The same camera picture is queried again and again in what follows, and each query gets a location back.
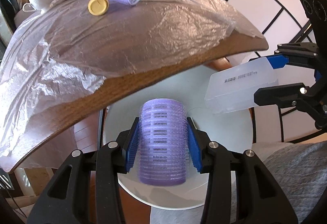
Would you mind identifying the white translucent plastic box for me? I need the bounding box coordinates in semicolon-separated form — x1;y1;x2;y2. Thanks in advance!
205;58;278;114

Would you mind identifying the yellow plastic cup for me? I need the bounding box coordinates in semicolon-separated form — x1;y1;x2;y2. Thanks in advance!
87;0;109;16

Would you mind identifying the transparent plastic table cover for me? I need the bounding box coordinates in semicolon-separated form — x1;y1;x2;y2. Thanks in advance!
1;0;268;172

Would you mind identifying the white ceramic cup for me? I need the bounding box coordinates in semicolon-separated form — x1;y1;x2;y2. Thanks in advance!
22;0;53;13

